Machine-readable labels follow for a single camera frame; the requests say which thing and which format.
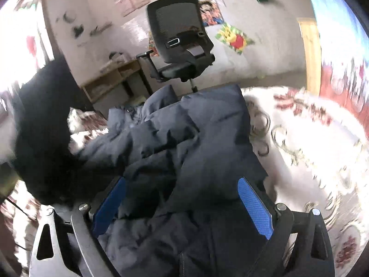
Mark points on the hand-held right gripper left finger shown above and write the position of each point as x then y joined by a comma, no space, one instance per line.
111,203

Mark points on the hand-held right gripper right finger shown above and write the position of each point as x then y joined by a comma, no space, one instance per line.
256,207

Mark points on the navy blue jacket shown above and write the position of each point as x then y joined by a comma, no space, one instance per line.
187,138

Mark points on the floral bed blanket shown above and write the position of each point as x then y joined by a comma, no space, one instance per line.
302,138

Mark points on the dark cloth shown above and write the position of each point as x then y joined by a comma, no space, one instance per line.
49,138

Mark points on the wooden desk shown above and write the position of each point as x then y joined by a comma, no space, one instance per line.
112,76

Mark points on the wooden cabinet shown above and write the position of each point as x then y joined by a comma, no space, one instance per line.
311,57

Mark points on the colourful cartoon poster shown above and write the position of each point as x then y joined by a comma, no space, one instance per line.
152,44

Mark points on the yellow bear poster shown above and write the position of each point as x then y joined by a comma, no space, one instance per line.
235,39

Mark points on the blue printed curtain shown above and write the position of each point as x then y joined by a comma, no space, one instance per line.
340,34

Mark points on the black office chair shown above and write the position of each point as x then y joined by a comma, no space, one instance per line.
175,17

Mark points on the cartoon figures poster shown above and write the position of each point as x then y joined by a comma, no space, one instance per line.
213,13

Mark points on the window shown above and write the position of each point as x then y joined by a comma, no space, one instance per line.
20,20

